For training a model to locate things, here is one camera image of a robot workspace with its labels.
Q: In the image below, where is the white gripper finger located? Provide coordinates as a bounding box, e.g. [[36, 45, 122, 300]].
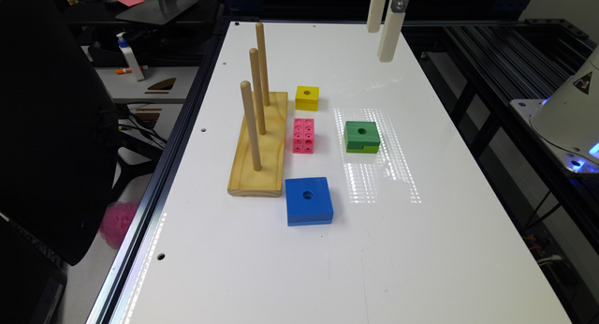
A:
[[367, 0, 386, 33], [377, 8, 405, 63]]

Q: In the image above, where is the blue square block with hole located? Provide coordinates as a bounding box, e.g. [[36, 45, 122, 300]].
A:
[[285, 177, 334, 226]]

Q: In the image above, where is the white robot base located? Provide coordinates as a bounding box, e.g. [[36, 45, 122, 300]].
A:
[[510, 51, 599, 175]]

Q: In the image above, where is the yellow block with hole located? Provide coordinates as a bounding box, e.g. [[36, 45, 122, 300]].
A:
[[295, 86, 319, 111]]

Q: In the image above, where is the green block with hole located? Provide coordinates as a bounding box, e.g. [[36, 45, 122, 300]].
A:
[[343, 121, 381, 154]]

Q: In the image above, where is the rear wooden peg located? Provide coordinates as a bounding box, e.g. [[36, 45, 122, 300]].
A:
[[256, 22, 270, 106]]

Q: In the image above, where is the wooden peg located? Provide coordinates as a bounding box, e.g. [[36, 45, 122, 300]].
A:
[[241, 81, 262, 171], [249, 48, 266, 135], [256, 22, 270, 106]]

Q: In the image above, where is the pink studded toy brick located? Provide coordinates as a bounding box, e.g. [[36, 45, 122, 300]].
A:
[[292, 118, 314, 154]]

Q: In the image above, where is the middle wooden peg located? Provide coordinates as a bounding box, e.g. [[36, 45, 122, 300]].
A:
[[249, 48, 266, 135]]

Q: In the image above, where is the front wooden peg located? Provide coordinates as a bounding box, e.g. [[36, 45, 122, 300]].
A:
[[241, 81, 262, 171]]

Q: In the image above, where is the wooden peg board base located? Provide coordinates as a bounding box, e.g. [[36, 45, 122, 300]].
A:
[[227, 92, 288, 198]]

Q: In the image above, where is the grey monitor stand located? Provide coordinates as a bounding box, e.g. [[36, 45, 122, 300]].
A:
[[115, 0, 197, 25]]

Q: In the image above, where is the pink sticky note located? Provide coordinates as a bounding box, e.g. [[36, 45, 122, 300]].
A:
[[116, 0, 145, 7]]

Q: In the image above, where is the white spray bottle blue cap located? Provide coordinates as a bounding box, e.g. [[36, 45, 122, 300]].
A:
[[116, 32, 145, 81]]

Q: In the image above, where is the orange marker pen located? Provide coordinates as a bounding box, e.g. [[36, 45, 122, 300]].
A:
[[115, 66, 149, 75]]

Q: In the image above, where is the pink mesh sponge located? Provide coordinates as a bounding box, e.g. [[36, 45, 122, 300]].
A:
[[99, 201, 139, 249]]

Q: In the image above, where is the black office chair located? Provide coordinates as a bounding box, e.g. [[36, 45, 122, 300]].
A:
[[0, 0, 155, 268]]

